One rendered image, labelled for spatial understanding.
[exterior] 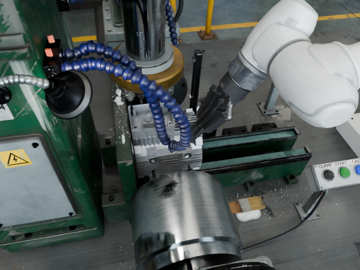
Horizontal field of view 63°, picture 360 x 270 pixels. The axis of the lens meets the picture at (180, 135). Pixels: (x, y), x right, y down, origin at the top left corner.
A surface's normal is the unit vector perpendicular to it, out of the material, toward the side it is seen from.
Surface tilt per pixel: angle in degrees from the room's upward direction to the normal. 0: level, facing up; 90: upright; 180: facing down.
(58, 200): 90
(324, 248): 0
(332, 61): 17
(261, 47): 71
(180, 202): 6
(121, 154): 0
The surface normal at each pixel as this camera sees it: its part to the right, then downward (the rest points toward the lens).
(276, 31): -0.61, -0.17
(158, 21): 0.71, 0.55
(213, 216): 0.44, -0.66
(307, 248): 0.04, -0.66
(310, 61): -0.32, -0.54
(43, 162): 0.20, 0.74
